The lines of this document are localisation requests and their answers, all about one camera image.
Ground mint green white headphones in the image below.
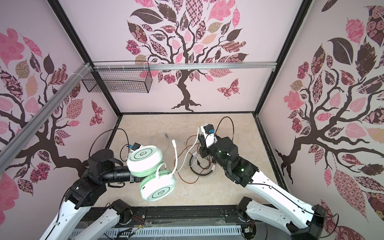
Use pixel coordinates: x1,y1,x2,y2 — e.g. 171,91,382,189
125,125,202,202

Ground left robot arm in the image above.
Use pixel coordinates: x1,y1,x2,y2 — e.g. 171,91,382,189
41,149,144,240

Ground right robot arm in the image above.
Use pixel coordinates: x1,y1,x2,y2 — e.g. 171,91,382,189
197,134,328,240

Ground black white headphones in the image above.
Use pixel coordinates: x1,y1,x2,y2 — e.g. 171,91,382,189
189,152,216,178

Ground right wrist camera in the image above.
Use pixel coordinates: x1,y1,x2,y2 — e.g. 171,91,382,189
200,124,217,148

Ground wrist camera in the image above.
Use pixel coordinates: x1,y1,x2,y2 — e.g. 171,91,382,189
200,124,217,148
129,143,142,151

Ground orange headphone cable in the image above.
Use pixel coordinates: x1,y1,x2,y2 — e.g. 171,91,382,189
176,134,223,184

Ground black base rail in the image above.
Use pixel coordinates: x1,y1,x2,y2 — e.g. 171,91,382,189
55,203,316,240

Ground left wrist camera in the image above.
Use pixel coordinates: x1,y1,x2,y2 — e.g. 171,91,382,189
129,143,142,151

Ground white slotted cable duct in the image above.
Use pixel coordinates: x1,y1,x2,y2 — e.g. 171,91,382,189
68,226,243,240

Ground black wire basket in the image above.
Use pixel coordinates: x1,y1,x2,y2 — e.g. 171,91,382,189
82,60,153,94

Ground aluminium rail back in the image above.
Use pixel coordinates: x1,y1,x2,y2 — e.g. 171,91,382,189
93,62,277,71

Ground aluminium rail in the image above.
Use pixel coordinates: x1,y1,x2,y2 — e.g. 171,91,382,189
1,63,92,173
93,62,277,71

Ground aluminium rail left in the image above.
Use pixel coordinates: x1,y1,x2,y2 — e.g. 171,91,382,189
1,63,92,173

